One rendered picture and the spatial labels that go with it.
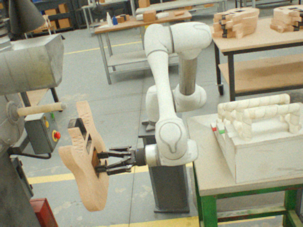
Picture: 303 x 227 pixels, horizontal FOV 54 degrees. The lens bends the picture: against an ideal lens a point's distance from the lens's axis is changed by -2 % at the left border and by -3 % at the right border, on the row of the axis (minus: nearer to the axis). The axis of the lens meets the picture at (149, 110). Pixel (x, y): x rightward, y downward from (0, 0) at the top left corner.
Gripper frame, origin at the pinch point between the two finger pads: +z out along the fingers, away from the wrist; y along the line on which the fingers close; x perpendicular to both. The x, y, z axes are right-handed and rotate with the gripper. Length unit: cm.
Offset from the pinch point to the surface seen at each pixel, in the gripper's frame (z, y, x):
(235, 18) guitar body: -104, 195, -23
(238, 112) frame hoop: -57, -2, 18
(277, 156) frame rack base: -69, -14, 5
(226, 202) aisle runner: -63, 53, -110
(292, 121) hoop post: -74, -10, 16
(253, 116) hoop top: -60, -10, 21
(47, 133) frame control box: 29.4, 25.7, -0.7
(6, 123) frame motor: 30.6, 2.6, 24.3
